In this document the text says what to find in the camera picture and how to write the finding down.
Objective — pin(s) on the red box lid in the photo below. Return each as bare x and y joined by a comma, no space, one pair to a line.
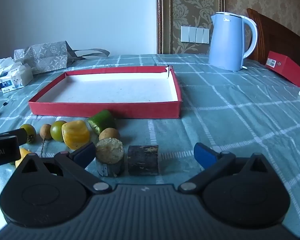
292,67

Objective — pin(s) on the brown wooden headboard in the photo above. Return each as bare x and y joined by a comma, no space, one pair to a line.
277,37

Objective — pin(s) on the green round citrus fruit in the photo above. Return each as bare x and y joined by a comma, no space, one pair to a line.
57,130
30,130

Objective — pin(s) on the small yellow fruit piece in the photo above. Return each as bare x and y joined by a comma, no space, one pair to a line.
23,153

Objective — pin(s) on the yellow bell pepper piece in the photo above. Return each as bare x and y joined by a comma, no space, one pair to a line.
76,133

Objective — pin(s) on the green checked tablecloth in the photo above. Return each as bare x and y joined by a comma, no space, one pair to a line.
227,120

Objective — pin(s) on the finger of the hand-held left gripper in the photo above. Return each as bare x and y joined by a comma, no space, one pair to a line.
19,135

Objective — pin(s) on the dark eggplant chunk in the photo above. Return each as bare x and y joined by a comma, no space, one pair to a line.
143,160

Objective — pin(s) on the brown longan with stem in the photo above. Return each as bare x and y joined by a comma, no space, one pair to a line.
45,131

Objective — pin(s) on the round brown longan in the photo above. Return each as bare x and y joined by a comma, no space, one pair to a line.
110,133

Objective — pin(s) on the light blue electric kettle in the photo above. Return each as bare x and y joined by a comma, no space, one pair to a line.
226,42

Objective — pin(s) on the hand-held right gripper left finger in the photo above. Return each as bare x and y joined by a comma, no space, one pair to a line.
85,155

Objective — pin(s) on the wooden wall moulding frame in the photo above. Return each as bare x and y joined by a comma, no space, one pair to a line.
160,17

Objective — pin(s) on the green bell pepper piece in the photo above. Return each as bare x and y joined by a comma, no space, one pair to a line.
102,121

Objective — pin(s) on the white wall switch panel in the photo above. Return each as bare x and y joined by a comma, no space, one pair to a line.
195,34

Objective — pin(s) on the white tissue pack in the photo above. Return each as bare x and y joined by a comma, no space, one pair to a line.
12,76

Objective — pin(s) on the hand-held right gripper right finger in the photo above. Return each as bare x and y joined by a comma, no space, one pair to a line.
205,155

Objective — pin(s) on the grey patterned gift bag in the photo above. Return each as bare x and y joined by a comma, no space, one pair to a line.
45,55

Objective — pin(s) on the red cardboard box tray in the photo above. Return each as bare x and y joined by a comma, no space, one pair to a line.
115,90

